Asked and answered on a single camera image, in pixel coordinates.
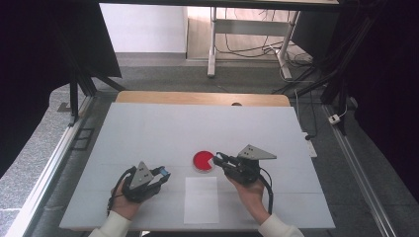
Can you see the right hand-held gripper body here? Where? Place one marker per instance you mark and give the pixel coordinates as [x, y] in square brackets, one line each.
[252, 153]

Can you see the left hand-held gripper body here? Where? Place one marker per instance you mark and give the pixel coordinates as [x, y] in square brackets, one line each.
[140, 177]

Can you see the small blue white stamp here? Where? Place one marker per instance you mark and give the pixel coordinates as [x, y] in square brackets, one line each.
[164, 171]

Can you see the round red ink pad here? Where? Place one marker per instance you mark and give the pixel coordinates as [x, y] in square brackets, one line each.
[201, 161]

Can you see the person's left hand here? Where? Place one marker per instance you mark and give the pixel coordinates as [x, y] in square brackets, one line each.
[122, 205]

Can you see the person's right hand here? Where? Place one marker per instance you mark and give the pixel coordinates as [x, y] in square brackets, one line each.
[252, 197]

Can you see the large white table cover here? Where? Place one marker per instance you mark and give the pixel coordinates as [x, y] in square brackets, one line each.
[197, 128]

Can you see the white sheet of paper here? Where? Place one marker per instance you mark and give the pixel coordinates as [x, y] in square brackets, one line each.
[201, 200]

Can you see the white power strip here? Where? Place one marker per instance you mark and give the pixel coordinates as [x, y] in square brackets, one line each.
[311, 148]

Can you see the small white plug adapter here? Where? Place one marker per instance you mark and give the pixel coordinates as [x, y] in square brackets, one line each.
[334, 119]

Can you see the black metal stand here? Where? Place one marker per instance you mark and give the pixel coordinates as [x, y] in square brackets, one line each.
[332, 85]
[74, 95]

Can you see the dark flat panel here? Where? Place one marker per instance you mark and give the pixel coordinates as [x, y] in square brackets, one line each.
[313, 33]

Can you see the black curtain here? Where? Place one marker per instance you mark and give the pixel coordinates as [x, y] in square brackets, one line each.
[388, 82]
[29, 65]

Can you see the black square floor frame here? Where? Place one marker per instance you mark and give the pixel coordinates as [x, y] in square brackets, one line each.
[75, 139]

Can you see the aluminium floor rail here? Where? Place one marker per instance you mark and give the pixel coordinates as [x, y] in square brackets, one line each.
[49, 171]
[359, 177]

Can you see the white desk frame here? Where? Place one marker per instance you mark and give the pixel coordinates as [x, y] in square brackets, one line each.
[250, 27]

